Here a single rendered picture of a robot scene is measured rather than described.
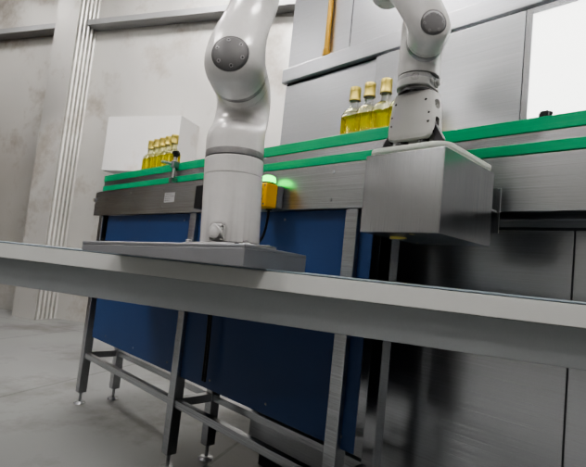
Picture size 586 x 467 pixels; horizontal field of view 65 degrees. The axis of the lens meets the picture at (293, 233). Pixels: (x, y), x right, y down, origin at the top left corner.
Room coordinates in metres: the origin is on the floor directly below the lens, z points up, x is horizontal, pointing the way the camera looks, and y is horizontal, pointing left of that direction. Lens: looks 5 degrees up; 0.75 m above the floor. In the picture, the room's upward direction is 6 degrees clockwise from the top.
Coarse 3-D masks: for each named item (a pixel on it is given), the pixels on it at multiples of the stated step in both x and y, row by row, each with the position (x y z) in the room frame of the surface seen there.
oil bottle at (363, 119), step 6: (360, 108) 1.32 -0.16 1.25; (366, 108) 1.30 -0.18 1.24; (372, 108) 1.30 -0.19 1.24; (360, 114) 1.31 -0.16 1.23; (366, 114) 1.30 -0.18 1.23; (360, 120) 1.31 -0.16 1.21; (366, 120) 1.30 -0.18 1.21; (354, 126) 1.33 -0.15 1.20; (360, 126) 1.31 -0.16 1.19; (366, 126) 1.29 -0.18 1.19; (354, 132) 1.32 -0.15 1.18
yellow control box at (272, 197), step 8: (264, 184) 1.30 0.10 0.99; (272, 184) 1.30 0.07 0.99; (264, 192) 1.29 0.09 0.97; (272, 192) 1.30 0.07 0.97; (280, 192) 1.33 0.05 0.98; (264, 200) 1.29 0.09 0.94; (272, 200) 1.31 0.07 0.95; (280, 200) 1.33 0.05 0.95; (264, 208) 1.36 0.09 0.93; (272, 208) 1.34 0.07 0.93; (280, 208) 1.33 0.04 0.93
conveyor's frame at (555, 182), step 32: (512, 160) 0.97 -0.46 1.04; (544, 160) 0.93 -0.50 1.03; (576, 160) 0.89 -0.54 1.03; (128, 192) 2.08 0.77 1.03; (160, 192) 1.86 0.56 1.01; (192, 192) 1.69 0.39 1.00; (288, 192) 1.32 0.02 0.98; (320, 192) 1.24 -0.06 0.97; (352, 192) 1.16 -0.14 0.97; (512, 192) 0.97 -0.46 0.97; (544, 192) 0.92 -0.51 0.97; (576, 192) 0.88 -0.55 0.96; (192, 224) 1.68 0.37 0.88; (352, 224) 1.15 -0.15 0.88; (352, 256) 1.15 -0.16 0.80; (384, 256) 1.28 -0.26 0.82
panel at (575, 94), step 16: (544, 16) 1.11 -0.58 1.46; (560, 16) 1.08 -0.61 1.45; (576, 16) 1.06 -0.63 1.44; (544, 32) 1.11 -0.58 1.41; (560, 32) 1.08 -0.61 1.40; (576, 32) 1.06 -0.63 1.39; (544, 48) 1.11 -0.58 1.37; (560, 48) 1.08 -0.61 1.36; (576, 48) 1.06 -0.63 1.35; (544, 64) 1.10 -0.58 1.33; (560, 64) 1.08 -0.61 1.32; (576, 64) 1.05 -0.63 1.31; (544, 80) 1.10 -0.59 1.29; (560, 80) 1.08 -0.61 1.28; (576, 80) 1.05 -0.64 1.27; (544, 96) 1.10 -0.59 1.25; (560, 96) 1.08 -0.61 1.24; (576, 96) 1.05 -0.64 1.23; (528, 112) 1.13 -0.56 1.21; (560, 112) 1.07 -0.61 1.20
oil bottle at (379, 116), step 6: (378, 102) 1.28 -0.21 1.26; (384, 102) 1.26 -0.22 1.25; (390, 102) 1.27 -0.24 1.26; (378, 108) 1.27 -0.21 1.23; (384, 108) 1.26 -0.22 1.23; (372, 114) 1.28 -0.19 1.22; (378, 114) 1.27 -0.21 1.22; (384, 114) 1.25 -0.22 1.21; (372, 120) 1.28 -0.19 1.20; (378, 120) 1.27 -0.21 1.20; (384, 120) 1.25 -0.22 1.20; (372, 126) 1.28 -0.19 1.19; (378, 126) 1.27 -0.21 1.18; (384, 126) 1.25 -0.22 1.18
